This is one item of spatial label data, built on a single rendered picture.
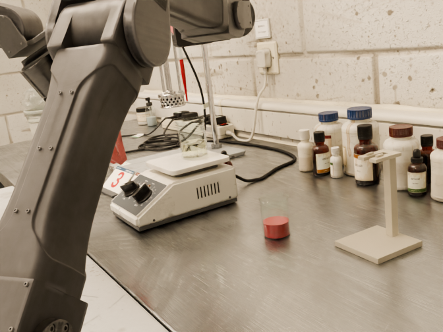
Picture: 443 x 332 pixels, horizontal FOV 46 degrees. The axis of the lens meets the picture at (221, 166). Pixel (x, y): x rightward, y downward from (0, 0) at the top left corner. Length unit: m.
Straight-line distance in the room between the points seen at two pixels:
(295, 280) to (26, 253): 0.37
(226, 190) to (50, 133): 0.56
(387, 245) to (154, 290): 0.31
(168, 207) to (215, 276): 0.23
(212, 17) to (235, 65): 0.96
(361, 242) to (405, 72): 0.49
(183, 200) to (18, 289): 0.56
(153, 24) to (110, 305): 0.35
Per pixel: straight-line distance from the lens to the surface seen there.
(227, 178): 0.92
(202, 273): 0.70
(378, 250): 0.70
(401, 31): 1.12
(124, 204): 0.92
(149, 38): 0.46
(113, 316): 0.64
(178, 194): 0.88
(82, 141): 0.40
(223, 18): 0.65
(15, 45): 0.80
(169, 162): 0.94
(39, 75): 0.80
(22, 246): 0.37
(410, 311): 0.59
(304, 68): 1.34
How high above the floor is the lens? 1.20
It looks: 14 degrees down
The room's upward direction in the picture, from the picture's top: 7 degrees counter-clockwise
